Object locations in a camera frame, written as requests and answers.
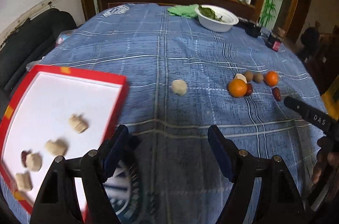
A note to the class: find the white bowl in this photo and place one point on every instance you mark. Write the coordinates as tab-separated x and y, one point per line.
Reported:
215	25

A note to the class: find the clear plastic bag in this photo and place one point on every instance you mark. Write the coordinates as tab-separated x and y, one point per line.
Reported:
63	37

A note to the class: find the person's right hand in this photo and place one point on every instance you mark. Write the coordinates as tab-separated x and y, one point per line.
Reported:
324	160

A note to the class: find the brown wooden door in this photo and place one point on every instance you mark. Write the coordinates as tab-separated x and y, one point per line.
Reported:
296	15

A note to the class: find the green leaves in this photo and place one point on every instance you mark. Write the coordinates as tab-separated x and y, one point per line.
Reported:
209	13

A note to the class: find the dark jar with red label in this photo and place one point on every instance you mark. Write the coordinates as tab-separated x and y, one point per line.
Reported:
275	40

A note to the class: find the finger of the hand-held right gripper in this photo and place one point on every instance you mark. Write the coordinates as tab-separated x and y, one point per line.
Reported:
292	105

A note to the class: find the wooden stair railing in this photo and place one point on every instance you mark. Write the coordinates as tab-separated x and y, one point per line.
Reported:
328	49

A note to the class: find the black device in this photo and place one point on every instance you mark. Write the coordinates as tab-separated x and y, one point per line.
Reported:
249	26

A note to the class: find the green cloth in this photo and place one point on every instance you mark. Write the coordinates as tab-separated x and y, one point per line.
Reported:
182	11

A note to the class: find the round brown fruit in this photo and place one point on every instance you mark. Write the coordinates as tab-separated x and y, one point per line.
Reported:
257	78
248	76

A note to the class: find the red date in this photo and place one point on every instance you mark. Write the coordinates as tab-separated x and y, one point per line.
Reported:
249	89
277	93
23	157

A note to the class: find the blue plaid tablecloth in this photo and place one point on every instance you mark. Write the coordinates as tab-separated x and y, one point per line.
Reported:
172	49

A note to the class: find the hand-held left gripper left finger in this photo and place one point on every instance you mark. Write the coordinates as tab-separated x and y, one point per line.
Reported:
115	150

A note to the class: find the red box with white inside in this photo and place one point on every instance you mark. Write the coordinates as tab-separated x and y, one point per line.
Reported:
66	97

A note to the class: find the black sofa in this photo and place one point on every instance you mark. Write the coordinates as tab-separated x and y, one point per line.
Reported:
29	41

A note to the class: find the small orange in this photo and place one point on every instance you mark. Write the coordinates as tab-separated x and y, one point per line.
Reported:
271	78

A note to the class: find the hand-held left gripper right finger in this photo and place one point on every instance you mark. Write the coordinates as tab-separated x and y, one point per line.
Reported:
219	150

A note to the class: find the large orange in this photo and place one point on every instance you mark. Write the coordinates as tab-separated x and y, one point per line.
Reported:
237	87

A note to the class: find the crumpled clear plastic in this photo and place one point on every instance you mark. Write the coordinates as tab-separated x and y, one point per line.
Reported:
30	66

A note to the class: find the cylindrical beige yam chunk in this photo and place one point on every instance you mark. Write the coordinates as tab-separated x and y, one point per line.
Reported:
23	181

